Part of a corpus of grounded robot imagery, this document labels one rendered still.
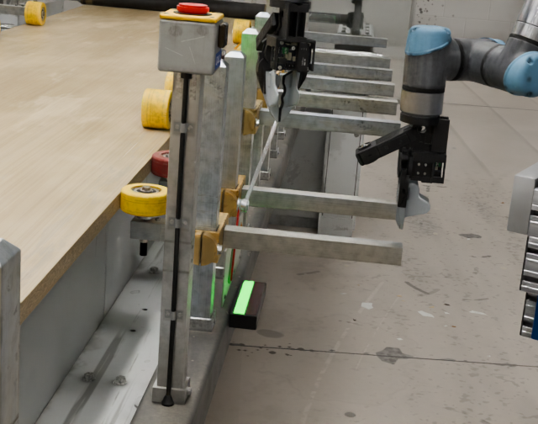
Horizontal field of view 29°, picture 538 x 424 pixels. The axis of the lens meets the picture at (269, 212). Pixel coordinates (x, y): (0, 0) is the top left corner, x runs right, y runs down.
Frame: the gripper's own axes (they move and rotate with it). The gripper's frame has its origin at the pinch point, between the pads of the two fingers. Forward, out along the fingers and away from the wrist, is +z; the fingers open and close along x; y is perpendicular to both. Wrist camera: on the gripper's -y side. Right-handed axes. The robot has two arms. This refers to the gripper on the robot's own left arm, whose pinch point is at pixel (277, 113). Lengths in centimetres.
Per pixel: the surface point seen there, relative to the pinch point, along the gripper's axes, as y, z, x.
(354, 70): -89, 2, 47
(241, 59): 1.7, -9.5, -7.8
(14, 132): -28, 10, -44
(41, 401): 32, 38, -42
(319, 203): 2.3, 15.6, 8.5
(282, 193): -0.1, 14.6, 2.0
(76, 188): 11.8, 11.1, -36.1
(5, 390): 118, -1, -51
